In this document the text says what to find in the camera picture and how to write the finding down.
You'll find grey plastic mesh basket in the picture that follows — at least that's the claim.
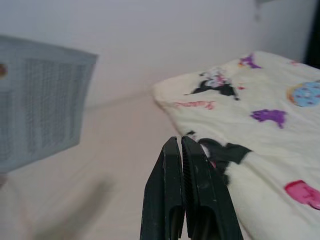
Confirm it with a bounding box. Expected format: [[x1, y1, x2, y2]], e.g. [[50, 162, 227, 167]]
[[0, 34, 99, 176]]

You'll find black furniture edge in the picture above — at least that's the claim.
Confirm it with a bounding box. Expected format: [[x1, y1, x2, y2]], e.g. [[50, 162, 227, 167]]
[[305, 0, 320, 67]]

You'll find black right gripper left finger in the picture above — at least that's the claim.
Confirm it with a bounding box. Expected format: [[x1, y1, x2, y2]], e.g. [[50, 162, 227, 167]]
[[138, 136, 185, 240]]

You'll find cream cartoon print blanket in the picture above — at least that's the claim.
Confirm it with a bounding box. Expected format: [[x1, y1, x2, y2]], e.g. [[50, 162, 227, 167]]
[[151, 51, 320, 240]]

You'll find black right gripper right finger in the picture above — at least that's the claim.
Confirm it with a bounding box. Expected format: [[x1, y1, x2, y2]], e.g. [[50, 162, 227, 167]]
[[181, 136, 244, 240]]

